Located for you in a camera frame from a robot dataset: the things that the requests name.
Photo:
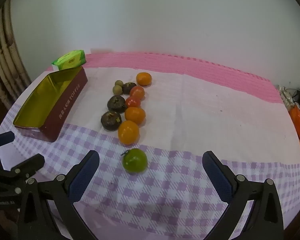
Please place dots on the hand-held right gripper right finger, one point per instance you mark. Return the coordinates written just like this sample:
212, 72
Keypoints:
216, 177

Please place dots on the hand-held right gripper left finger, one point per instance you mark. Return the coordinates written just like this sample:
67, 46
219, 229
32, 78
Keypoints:
85, 177

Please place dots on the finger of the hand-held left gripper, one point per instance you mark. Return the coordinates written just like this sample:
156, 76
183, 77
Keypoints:
30, 163
3, 138

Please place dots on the green tomato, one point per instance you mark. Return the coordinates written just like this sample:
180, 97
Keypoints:
135, 160

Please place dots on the dark brown round fruit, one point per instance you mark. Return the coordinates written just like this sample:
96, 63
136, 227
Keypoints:
111, 121
128, 88
116, 103

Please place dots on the orange mandarin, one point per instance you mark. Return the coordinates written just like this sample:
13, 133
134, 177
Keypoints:
128, 132
135, 115
144, 79

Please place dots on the maroon tin box gold inside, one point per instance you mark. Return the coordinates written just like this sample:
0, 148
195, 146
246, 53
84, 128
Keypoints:
65, 105

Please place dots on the red tomato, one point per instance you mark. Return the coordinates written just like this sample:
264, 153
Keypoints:
138, 92
133, 102

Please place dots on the tan longan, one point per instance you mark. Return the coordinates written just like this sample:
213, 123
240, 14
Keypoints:
117, 89
118, 82

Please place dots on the beige patterned curtain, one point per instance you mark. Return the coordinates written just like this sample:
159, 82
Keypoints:
5, 55

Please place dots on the green tissue pack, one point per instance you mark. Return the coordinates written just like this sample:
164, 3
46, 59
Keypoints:
70, 60

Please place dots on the silver foil packet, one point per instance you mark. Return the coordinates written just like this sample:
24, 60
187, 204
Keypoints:
286, 97

